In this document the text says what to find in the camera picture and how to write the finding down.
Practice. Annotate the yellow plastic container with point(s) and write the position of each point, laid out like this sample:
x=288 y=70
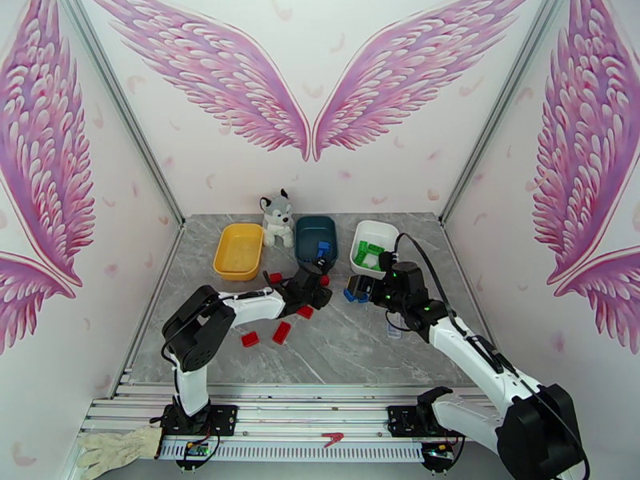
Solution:
x=239 y=251

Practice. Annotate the husky plush toy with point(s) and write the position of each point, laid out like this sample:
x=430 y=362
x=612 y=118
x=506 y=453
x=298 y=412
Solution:
x=276 y=218

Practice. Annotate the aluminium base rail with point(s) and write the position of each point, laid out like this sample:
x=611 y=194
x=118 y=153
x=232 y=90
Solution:
x=310 y=408

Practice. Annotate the aluminium table side rail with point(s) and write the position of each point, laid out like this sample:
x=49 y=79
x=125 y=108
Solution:
x=164 y=273
x=471 y=293

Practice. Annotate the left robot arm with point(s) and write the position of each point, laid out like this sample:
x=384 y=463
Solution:
x=255 y=306

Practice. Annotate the clear plastic ruler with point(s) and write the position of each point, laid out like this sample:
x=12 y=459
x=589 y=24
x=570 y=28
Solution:
x=395 y=332

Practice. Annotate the blue lego brick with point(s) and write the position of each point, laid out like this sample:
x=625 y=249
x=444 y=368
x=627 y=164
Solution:
x=322 y=253
x=325 y=245
x=363 y=298
x=349 y=295

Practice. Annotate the aluminium frame post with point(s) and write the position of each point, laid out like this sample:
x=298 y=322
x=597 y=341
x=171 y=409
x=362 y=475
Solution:
x=500 y=108
x=122 y=109

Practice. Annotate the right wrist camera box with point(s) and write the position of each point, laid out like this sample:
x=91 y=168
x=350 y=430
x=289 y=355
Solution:
x=388 y=261

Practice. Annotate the white plastic container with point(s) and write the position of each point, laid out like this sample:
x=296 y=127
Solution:
x=372 y=233

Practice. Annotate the white work glove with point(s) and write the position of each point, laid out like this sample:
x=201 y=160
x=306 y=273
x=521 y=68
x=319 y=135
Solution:
x=115 y=448

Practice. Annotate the teal plastic container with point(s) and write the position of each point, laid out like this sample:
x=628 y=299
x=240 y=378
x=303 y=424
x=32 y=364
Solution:
x=307 y=241

